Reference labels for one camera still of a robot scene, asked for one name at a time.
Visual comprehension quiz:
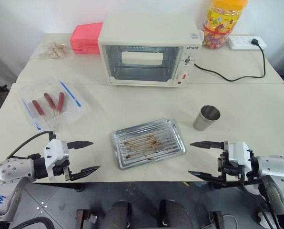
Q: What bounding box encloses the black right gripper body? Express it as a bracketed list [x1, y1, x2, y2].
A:
[218, 141, 246, 181]

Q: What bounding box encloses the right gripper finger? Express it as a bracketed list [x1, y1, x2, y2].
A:
[190, 140, 225, 150]
[187, 170, 229, 184]

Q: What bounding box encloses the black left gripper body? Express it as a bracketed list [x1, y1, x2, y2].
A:
[47, 158, 73, 182]

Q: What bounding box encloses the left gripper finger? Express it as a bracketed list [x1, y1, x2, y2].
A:
[67, 141, 94, 151]
[69, 166, 101, 181]

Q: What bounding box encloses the stainless steel cup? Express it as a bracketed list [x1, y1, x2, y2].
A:
[193, 105, 221, 131]

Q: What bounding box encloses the clear container with blue clips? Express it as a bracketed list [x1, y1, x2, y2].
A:
[18, 76, 89, 132]

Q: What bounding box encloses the dark rounded shape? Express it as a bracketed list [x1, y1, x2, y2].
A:
[101, 200, 131, 229]
[160, 199, 193, 229]

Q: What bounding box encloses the ribbed metal baking tray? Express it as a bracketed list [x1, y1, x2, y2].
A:
[111, 118, 186, 170]

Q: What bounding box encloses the clear bag of beige snacks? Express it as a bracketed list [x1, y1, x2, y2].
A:
[32, 42, 71, 60]

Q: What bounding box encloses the pink plastic box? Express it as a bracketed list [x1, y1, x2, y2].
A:
[70, 22, 104, 55]

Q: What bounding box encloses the white power strip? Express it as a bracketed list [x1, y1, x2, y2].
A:
[228, 35, 268, 51]

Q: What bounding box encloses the candy jar with yellow lid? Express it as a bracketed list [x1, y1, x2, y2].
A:
[202, 0, 248, 50]

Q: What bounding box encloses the white toaster oven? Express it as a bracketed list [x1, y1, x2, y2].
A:
[98, 13, 203, 88]

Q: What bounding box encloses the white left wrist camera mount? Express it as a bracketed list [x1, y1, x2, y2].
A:
[43, 139, 71, 178]

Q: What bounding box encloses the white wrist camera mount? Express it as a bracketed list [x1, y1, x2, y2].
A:
[227, 141, 253, 167]
[43, 139, 71, 178]

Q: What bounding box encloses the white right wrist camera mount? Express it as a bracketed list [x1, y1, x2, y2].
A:
[227, 141, 253, 167]

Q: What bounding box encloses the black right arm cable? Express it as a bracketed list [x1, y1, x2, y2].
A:
[239, 176, 280, 229]

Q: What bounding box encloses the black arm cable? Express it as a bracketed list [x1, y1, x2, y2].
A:
[5, 130, 57, 160]
[239, 176, 280, 229]

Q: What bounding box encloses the dark metal bracket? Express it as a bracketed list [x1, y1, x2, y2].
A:
[76, 209, 97, 225]
[210, 211, 226, 229]

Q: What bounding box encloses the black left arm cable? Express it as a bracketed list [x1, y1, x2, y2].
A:
[5, 130, 57, 160]

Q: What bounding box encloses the thick black cable loop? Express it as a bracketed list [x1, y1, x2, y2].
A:
[12, 216, 55, 229]

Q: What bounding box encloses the black oven plug and cable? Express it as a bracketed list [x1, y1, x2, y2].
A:
[193, 39, 268, 82]

